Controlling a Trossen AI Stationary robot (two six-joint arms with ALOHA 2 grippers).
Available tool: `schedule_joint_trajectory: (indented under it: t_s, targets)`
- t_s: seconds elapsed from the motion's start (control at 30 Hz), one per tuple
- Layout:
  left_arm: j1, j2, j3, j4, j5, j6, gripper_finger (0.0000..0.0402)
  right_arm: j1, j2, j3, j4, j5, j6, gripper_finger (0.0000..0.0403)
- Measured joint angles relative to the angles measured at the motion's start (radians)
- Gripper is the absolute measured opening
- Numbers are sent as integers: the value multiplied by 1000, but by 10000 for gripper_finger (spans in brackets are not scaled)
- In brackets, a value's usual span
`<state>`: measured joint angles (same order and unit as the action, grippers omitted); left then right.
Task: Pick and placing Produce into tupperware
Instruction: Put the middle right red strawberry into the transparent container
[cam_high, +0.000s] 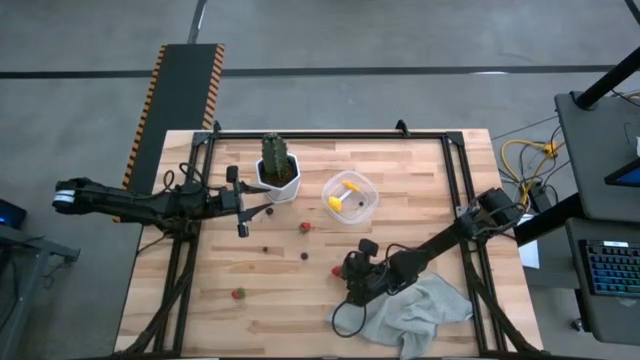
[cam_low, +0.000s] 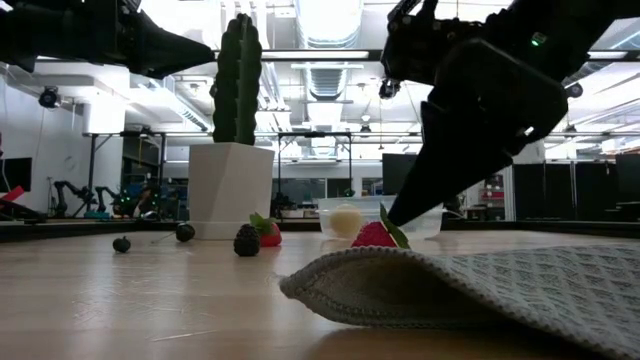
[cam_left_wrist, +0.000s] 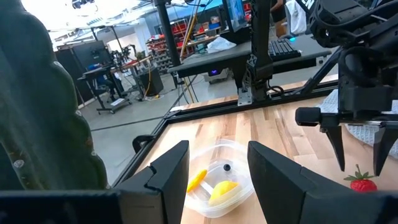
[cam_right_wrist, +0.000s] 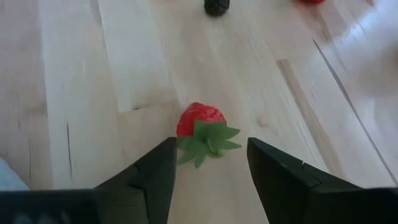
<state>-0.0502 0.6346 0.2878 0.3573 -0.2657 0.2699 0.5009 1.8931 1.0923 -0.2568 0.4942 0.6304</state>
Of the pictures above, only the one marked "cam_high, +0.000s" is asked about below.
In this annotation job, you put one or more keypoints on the black backlit keyboard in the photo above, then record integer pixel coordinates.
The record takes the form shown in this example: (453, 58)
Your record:
(612, 267)

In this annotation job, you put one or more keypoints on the red strawberry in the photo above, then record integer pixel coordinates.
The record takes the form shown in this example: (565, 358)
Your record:
(238, 294)
(305, 228)
(335, 271)

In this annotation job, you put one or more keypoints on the black device blue light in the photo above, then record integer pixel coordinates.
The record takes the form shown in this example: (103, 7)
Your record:
(10, 215)

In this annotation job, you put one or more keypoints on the yellow lemon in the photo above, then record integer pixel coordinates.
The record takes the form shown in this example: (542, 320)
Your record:
(335, 204)

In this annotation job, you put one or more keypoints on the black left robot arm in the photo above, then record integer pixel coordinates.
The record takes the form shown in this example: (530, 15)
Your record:
(125, 202)

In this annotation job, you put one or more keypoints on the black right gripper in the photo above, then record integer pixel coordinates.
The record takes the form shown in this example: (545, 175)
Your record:
(367, 277)

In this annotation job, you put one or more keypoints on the grey metal stand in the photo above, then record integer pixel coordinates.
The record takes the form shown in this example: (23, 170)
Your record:
(30, 245)

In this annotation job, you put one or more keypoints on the black tablet blue screen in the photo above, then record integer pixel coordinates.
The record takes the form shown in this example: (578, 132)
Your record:
(630, 177)

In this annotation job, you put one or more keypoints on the white hexagonal plant pot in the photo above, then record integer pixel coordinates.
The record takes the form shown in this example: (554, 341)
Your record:
(287, 192)

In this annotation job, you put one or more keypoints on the black hazard-striped floor mat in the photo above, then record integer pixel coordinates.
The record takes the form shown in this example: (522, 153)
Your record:
(180, 85)

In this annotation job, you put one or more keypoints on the clear plastic tupperware container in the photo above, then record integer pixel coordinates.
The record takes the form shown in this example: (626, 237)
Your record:
(367, 212)

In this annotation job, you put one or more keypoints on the black power adapter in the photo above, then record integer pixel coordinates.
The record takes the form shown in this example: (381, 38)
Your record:
(540, 197)

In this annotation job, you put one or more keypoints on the grey desk with tablet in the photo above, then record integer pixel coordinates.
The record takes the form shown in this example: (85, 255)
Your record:
(595, 150)

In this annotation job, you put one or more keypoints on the black desk post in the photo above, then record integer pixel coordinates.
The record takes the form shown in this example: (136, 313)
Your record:
(605, 80)

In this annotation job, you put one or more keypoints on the black aluminium table frame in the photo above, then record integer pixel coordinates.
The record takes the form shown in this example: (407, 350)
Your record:
(325, 135)

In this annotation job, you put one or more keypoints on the green cactus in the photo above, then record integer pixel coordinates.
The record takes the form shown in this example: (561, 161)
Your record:
(275, 155)

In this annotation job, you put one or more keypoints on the small yellow banana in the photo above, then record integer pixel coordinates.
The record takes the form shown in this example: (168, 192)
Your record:
(351, 186)

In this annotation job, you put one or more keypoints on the grey desk with keyboard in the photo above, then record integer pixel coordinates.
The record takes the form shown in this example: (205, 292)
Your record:
(605, 320)

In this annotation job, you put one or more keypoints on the black desk beam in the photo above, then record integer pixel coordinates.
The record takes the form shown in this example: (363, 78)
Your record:
(550, 220)

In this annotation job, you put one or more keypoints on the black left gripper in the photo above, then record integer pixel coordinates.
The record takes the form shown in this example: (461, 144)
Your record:
(232, 202)

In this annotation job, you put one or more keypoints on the grey waffle cloth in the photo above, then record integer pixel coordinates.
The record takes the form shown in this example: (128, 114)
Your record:
(415, 315)

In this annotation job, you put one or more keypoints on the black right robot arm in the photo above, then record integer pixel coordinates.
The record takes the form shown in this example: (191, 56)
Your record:
(440, 240)

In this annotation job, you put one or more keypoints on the white paper sheet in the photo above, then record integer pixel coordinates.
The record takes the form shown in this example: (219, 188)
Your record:
(529, 255)

